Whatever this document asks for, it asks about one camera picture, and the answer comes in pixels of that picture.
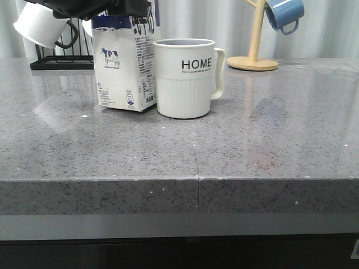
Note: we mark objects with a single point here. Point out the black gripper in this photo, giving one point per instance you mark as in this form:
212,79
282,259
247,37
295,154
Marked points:
87,9

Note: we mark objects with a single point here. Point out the whole milk carton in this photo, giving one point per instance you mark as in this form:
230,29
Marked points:
124,58

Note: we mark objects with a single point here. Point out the white HOME mug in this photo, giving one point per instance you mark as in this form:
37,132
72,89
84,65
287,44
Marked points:
189,75

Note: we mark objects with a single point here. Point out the wooden mug tree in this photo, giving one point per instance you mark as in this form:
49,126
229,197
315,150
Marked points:
252,62

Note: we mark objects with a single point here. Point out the blue mug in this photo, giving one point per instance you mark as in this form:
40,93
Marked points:
284,15

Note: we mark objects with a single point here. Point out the white mug black handle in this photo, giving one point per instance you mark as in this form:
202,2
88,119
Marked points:
37,24
87,26

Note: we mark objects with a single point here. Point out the black wire mug rack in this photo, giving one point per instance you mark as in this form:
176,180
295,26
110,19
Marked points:
79,56

